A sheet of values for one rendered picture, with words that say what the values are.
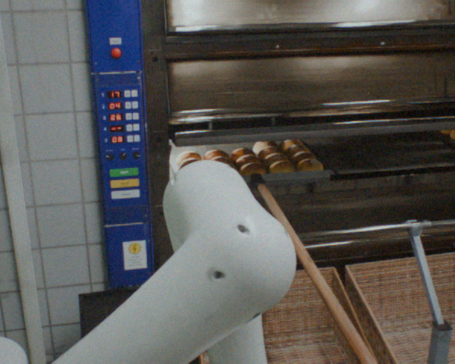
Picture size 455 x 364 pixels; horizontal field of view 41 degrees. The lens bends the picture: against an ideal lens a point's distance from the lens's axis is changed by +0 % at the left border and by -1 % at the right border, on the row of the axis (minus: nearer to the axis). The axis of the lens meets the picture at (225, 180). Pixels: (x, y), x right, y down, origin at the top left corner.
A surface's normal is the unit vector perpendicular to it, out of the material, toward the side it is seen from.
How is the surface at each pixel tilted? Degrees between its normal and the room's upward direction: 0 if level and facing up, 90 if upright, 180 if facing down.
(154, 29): 90
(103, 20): 90
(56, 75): 90
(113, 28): 90
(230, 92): 70
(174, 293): 53
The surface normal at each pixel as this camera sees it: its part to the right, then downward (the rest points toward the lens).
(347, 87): 0.18, 0.02
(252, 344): 0.63, 0.28
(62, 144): 0.20, 0.36
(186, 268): -0.51, -0.42
